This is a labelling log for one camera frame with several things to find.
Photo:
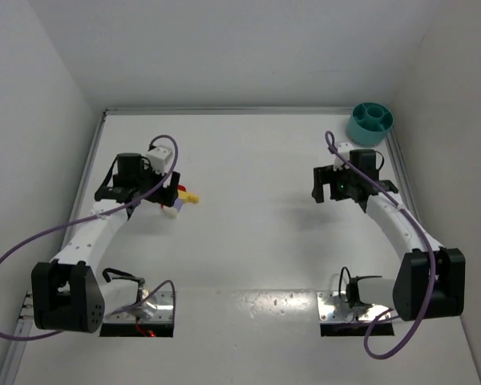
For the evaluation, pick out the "teal divided round container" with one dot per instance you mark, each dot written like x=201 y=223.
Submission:
x=369 y=124

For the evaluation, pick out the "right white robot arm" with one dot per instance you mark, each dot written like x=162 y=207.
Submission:
x=431 y=278

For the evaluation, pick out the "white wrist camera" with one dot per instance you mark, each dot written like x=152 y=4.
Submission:
x=342 y=154
x=160 y=158

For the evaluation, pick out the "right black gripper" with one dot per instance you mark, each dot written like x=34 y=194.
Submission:
x=325 y=181

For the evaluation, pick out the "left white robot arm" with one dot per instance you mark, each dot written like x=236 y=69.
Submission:
x=71 y=292

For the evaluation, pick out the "metal base plate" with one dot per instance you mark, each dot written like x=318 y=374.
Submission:
x=333 y=311
x=157 y=310

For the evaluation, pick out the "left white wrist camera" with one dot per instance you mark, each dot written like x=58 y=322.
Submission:
x=160 y=158

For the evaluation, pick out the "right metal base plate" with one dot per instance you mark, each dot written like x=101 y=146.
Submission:
x=333 y=311

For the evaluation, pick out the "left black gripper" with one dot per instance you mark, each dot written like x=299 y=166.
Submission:
x=170 y=191

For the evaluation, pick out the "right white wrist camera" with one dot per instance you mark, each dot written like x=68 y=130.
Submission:
x=342 y=154

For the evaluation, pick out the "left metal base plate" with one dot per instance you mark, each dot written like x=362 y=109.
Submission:
x=157 y=310

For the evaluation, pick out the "yellow lego assembly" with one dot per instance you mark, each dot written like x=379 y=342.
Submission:
x=188 y=197

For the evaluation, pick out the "purple lego brick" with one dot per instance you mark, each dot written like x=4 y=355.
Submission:
x=177 y=206

